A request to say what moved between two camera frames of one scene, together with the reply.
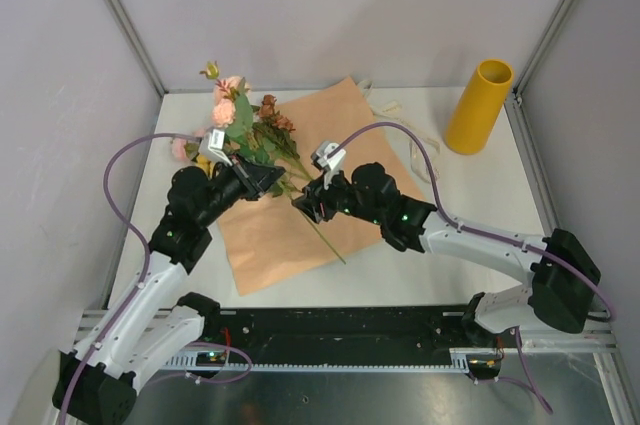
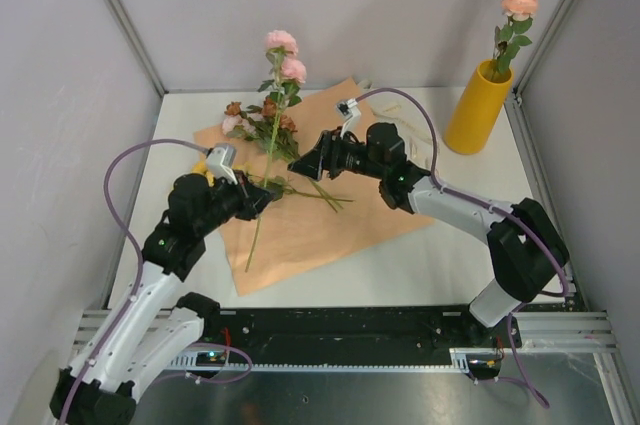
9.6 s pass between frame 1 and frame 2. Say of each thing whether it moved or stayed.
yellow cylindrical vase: stayed
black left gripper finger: moved
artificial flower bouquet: moved
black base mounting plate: stayed
